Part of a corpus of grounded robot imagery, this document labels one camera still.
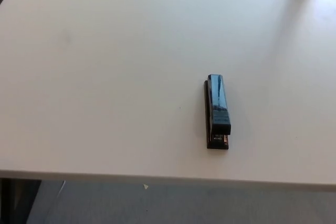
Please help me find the dark table leg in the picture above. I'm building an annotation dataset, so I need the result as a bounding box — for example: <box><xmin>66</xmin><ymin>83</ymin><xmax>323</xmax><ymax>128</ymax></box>
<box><xmin>0</xmin><ymin>178</ymin><xmax>43</xmax><ymax>224</ymax></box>

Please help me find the black desk stapler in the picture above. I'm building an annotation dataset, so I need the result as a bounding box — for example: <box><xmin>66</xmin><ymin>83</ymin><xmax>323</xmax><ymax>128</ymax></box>
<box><xmin>203</xmin><ymin>74</ymin><xmax>233</xmax><ymax>152</ymax></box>

